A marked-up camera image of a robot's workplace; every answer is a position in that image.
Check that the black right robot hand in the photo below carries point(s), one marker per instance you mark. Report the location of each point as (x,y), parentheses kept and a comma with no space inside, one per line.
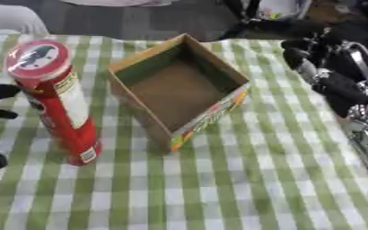
(344,86)

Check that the open tan cardboard box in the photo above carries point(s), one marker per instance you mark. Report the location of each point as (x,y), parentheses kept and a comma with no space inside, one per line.
(179,92)

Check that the red cylindrical snack can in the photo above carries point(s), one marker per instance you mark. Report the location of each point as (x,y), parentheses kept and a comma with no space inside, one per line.
(61,119)

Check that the white chair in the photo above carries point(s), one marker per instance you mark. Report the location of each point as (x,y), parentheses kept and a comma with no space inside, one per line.
(9,19)

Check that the white bag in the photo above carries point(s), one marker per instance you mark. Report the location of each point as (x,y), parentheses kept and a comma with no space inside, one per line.
(281,7)

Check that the black tripod stand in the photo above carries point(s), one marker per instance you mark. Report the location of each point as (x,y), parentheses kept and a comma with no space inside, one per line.
(244,18)

